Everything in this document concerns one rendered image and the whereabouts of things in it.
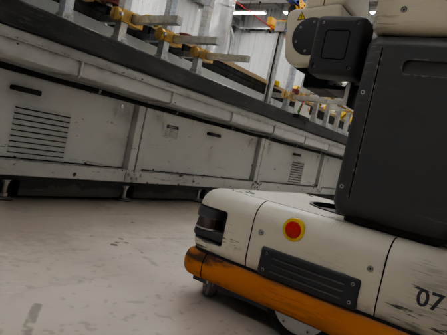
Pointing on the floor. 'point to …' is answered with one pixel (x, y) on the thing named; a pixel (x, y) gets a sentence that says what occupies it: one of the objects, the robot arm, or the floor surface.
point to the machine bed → (140, 137)
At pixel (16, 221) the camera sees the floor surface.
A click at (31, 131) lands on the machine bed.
